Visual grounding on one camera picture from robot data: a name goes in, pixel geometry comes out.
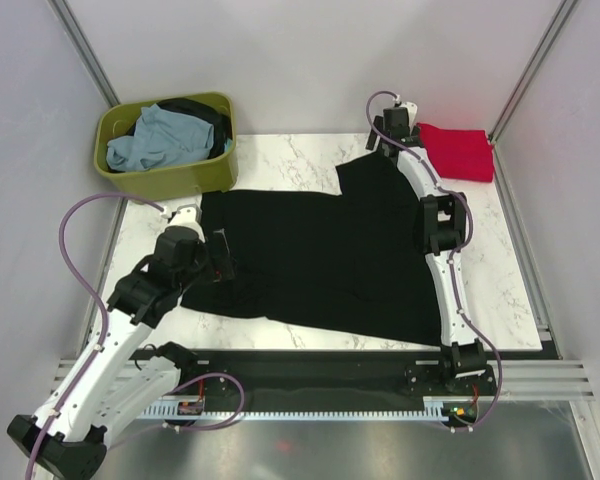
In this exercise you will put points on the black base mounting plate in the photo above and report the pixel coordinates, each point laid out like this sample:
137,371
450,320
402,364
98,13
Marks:
337,381

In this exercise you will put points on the olive green plastic bin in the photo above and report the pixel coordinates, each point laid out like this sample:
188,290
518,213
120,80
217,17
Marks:
215,174

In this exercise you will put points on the left aluminium corner post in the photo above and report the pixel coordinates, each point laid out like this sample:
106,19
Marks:
84,49

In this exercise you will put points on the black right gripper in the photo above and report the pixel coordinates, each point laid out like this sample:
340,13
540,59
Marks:
373,134

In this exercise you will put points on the folded red t shirt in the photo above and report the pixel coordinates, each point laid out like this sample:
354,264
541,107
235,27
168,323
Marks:
459,154

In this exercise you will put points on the light blue t shirt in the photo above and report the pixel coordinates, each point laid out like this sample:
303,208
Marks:
161,139

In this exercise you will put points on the aluminium corner post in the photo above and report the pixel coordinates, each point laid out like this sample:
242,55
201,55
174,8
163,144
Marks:
84,49
548,40

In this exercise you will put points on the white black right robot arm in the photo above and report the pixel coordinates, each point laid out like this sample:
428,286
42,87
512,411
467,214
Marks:
444,226

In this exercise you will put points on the slotted cable duct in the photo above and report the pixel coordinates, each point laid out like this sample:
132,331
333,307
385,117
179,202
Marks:
432,410

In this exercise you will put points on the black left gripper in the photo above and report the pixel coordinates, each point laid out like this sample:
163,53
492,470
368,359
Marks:
220,267

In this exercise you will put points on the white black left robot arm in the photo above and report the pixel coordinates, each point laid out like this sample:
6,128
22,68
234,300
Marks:
70,434

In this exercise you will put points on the black t shirt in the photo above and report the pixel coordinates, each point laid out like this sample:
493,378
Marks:
342,262

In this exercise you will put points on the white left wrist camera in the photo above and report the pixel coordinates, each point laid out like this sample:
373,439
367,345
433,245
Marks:
187,216

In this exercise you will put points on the right aluminium corner post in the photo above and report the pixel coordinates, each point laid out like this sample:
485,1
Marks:
548,40

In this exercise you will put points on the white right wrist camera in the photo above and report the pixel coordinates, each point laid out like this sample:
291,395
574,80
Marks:
410,107

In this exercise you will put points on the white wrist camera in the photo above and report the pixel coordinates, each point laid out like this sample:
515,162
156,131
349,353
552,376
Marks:
187,216
410,107

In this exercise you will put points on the aluminium front rail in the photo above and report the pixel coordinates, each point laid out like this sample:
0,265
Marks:
545,380

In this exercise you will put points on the black garment in bin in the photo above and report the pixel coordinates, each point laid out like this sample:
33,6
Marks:
221,123

